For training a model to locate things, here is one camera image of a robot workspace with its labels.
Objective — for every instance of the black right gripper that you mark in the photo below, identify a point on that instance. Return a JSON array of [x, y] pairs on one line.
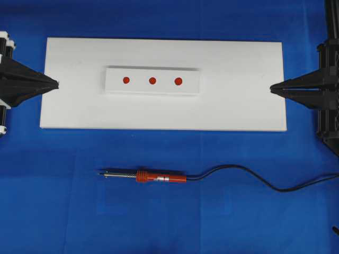
[[326, 98]]

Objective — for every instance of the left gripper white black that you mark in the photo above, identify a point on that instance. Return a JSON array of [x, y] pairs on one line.
[[12, 96]]

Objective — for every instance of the red handled soldering iron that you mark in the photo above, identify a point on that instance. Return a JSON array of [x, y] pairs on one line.
[[142, 176]]

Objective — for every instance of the left red dot mark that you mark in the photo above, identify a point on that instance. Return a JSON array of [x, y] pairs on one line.
[[126, 80]]

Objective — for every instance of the red dot mark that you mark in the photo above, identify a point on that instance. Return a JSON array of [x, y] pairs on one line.
[[178, 81], [126, 80], [152, 80]]

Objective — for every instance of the right red dot mark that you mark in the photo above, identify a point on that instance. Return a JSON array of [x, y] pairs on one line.
[[178, 81]]

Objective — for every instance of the middle red dot mark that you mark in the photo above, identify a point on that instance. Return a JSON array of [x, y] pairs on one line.
[[152, 80]]

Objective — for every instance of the large white base board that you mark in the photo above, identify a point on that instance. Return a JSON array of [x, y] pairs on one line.
[[234, 85]]

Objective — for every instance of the small white raised plate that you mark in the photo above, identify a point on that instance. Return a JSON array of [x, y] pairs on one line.
[[139, 81]]

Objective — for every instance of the blue table cloth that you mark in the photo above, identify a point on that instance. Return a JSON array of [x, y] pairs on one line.
[[53, 200]]

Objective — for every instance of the black aluminium frame rail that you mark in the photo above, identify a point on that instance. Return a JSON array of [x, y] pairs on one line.
[[331, 11]]

